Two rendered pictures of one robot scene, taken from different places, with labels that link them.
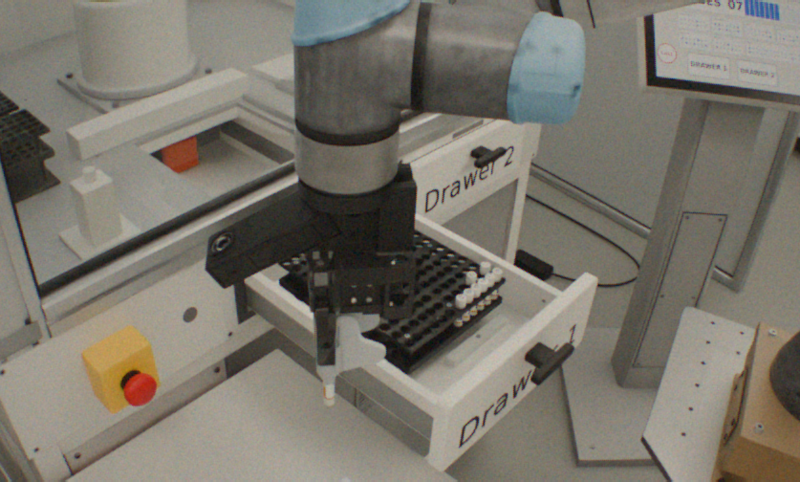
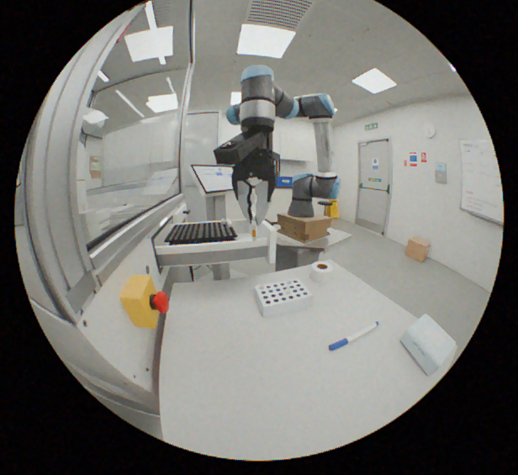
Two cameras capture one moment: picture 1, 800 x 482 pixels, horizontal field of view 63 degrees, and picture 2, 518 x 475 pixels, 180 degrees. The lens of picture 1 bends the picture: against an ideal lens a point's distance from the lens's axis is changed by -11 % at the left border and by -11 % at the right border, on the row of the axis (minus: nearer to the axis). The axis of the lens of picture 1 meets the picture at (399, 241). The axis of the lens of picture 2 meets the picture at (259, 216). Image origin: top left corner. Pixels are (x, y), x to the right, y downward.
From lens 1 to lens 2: 0.59 m
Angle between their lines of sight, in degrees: 56
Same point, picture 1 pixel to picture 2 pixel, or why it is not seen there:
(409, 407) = (253, 250)
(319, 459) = (232, 296)
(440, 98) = (284, 99)
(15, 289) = (71, 238)
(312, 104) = (264, 90)
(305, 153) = (261, 105)
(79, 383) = (126, 320)
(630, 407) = not seen: hidden behind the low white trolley
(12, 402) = (103, 348)
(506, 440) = not seen: hidden behind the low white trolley
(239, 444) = (203, 313)
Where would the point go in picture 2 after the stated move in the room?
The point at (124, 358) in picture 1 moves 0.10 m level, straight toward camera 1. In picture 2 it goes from (145, 286) to (199, 299)
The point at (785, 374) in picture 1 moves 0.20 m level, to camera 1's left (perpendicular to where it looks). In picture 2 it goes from (297, 211) to (281, 219)
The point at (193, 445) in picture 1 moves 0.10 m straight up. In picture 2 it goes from (187, 326) to (176, 294)
